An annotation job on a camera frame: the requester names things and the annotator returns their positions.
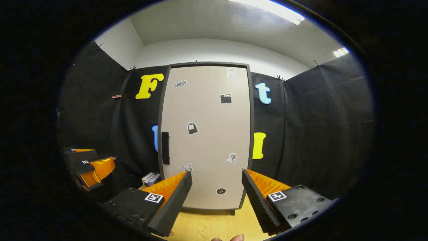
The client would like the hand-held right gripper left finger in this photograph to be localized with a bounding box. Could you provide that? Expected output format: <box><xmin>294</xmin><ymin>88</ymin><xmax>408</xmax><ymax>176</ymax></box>
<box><xmin>100</xmin><ymin>171</ymin><xmax>193</xmax><ymax>238</ymax></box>

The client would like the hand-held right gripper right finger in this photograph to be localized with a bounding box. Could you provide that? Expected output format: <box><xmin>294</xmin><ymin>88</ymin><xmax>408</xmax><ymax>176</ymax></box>
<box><xmin>241</xmin><ymin>169</ymin><xmax>336</xmax><ymax>235</ymax></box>

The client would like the black door handle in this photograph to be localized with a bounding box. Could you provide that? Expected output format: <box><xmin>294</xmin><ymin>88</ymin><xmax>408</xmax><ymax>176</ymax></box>
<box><xmin>162</xmin><ymin>132</ymin><xmax>170</xmax><ymax>165</ymax></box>

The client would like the dark grey cabinet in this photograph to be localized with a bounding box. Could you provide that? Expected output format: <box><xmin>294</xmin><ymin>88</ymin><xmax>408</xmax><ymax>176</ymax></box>
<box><xmin>157</xmin><ymin>61</ymin><xmax>255</xmax><ymax>215</ymax></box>

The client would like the black backdrop cloth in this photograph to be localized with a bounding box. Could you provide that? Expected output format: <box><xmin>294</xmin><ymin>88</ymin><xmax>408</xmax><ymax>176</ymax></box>
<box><xmin>57</xmin><ymin>40</ymin><xmax>375</xmax><ymax>201</ymax></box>

